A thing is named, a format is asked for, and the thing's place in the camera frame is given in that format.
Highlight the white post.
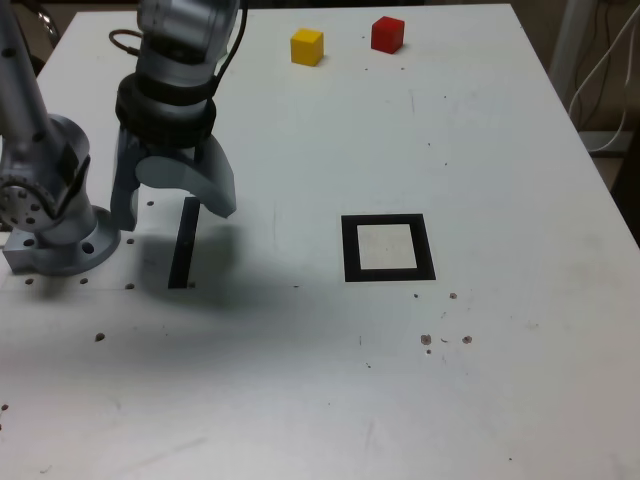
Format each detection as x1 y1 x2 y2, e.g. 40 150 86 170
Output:
548 0 597 76

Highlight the black tape strip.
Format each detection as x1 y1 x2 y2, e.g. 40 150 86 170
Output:
167 196 201 290

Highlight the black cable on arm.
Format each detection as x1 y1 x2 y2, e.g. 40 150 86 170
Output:
109 0 250 104

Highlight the chrome chair frame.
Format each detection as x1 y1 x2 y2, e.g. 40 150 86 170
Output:
38 10 62 39

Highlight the white cable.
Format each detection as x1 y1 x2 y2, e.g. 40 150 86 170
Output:
569 19 640 119
589 44 632 153

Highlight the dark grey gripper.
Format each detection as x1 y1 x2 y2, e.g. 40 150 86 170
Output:
109 127 238 233

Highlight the yellow cube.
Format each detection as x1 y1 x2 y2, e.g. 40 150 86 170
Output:
290 28 325 67

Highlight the black tape square outline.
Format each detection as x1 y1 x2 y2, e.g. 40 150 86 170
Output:
340 213 437 284

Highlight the red cube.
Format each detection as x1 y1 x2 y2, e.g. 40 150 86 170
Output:
370 15 405 54

